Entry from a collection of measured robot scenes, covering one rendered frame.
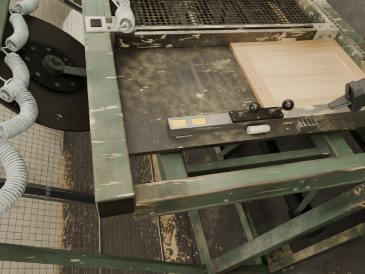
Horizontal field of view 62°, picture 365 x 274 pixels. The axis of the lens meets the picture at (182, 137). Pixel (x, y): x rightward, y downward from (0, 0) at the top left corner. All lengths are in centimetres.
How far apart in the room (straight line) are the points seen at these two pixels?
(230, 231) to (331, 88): 179
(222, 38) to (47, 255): 111
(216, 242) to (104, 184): 224
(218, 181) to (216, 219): 209
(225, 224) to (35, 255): 202
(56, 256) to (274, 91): 102
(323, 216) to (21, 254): 126
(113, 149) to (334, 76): 103
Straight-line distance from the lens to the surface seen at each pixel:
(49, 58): 174
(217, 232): 297
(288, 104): 104
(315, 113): 124
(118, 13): 122
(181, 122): 103
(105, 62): 114
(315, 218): 164
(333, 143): 130
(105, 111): 97
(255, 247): 179
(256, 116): 111
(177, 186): 87
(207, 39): 142
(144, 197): 85
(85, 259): 129
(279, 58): 148
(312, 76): 146
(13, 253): 115
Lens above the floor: 229
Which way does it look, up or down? 40 degrees down
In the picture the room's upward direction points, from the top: 69 degrees counter-clockwise
